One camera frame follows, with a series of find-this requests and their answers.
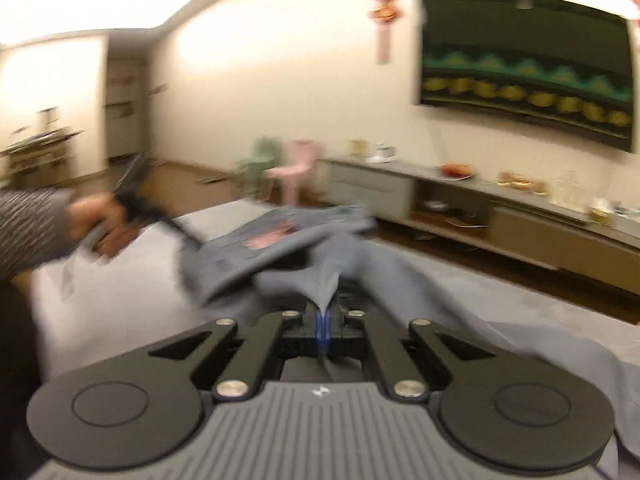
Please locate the yellow jar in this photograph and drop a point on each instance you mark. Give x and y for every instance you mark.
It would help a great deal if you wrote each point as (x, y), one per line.
(357, 148)

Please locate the grey garment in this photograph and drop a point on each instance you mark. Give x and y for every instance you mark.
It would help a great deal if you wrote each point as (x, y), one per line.
(300, 255)

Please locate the plate of red fruit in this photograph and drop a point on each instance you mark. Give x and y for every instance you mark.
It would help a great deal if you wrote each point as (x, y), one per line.
(456, 170)

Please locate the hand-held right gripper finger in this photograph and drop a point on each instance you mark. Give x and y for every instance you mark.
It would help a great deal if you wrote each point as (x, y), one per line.
(318, 335)
(327, 335)

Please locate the dark framed wall picture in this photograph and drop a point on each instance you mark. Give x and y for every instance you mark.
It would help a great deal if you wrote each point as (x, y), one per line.
(520, 60)

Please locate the dark bowl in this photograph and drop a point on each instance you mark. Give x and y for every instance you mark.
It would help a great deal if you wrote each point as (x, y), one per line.
(436, 206)

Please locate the small white appliance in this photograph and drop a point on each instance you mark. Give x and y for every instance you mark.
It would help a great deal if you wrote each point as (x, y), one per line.
(385, 154)

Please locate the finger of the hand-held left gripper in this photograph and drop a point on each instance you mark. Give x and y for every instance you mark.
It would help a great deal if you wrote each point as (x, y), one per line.
(184, 232)

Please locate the pink plastic chair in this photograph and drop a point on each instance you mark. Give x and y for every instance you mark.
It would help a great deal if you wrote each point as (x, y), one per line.
(297, 167)

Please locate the clear glass set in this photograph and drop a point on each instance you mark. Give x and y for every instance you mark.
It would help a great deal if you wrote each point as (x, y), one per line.
(569, 190)

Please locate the person's dark clothing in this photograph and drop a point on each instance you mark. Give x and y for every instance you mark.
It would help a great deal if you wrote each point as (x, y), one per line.
(17, 385)

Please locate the gold dishes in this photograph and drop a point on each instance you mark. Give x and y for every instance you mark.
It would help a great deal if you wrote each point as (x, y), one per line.
(522, 184)

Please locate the green plastic chair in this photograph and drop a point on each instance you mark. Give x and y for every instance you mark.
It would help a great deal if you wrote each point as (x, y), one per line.
(262, 157)

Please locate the person's left hand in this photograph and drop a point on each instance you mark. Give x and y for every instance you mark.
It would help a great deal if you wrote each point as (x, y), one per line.
(97, 220)

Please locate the storage shelf cart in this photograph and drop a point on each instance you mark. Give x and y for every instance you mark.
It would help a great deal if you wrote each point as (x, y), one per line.
(40, 152)

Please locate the long grey media cabinet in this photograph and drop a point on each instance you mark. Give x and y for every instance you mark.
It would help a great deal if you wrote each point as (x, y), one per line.
(530, 232)

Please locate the yellow tissue box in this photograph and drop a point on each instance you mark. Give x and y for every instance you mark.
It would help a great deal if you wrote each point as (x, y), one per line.
(602, 214)

